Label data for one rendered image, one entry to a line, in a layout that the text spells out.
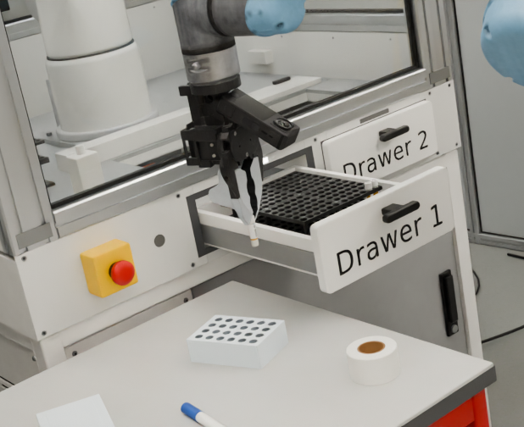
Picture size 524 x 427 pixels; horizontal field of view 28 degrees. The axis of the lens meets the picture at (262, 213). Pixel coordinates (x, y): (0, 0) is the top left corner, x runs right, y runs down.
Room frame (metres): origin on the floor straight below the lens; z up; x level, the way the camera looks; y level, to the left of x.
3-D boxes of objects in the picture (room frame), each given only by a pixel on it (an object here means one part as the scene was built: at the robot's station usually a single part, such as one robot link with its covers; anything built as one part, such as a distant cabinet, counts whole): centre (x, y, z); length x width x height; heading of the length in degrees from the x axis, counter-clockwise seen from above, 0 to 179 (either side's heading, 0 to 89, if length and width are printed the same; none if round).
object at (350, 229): (1.56, -0.19, 0.87); 0.29 x 0.02 x 0.11; 126
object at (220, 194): (1.44, 0.04, 1.01); 0.06 x 0.03 x 0.09; 57
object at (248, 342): (1.45, 0.07, 0.78); 0.12 x 0.08 x 0.04; 57
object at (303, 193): (1.72, -0.07, 0.87); 0.22 x 0.18 x 0.06; 36
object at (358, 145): (2.00, -0.26, 0.87); 0.29 x 0.02 x 0.11; 126
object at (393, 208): (1.53, -0.20, 0.91); 0.07 x 0.04 x 0.01; 126
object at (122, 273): (1.57, 0.24, 0.88); 0.04 x 0.03 x 0.04; 126
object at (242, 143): (1.46, 0.04, 1.11); 0.09 x 0.08 x 0.12; 57
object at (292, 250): (1.73, -0.06, 0.86); 0.40 x 0.26 x 0.06; 36
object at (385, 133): (1.97, -0.27, 0.91); 0.07 x 0.04 x 0.01; 126
